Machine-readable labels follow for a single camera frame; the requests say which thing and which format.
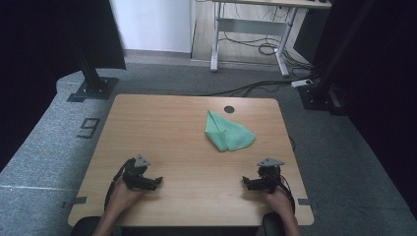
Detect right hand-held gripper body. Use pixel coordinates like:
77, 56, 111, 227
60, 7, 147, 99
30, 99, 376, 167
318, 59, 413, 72
256, 157, 285, 194

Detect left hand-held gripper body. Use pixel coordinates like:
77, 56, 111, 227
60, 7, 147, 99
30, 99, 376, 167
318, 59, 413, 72
122, 153, 155, 191

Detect green microfiber cloth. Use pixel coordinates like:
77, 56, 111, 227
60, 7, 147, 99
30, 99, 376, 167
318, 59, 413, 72
205, 109, 257, 153

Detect person's left hand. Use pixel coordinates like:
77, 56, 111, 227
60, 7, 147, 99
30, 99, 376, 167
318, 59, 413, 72
106, 178, 147, 215

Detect person's right hand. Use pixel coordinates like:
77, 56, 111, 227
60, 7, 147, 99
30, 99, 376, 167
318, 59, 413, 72
264, 188, 295, 220

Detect grey tape strip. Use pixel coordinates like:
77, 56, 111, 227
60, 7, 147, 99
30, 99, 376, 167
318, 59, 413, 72
62, 196, 88, 209
297, 198, 319, 209

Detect black chair armrest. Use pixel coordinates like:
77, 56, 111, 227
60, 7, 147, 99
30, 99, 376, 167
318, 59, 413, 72
70, 215, 102, 236
262, 211, 286, 236

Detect black tape floor mark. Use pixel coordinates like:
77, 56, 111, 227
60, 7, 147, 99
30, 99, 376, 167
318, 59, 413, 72
76, 117, 101, 140

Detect black metal stand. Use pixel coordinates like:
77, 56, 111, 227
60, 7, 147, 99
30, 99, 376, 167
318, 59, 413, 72
298, 0, 377, 116
67, 38, 120, 103

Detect white power strip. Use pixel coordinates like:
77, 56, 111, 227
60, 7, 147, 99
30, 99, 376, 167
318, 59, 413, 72
290, 79, 314, 89

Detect black curtain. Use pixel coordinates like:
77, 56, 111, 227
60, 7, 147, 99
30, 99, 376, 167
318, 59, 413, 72
313, 0, 417, 210
0, 0, 127, 171

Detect black floor cables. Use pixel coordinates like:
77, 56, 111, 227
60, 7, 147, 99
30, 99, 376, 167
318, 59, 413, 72
200, 32, 316, 97

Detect white metal desk frame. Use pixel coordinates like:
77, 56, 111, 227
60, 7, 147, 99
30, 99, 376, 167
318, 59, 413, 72
196, 0, 332, 78

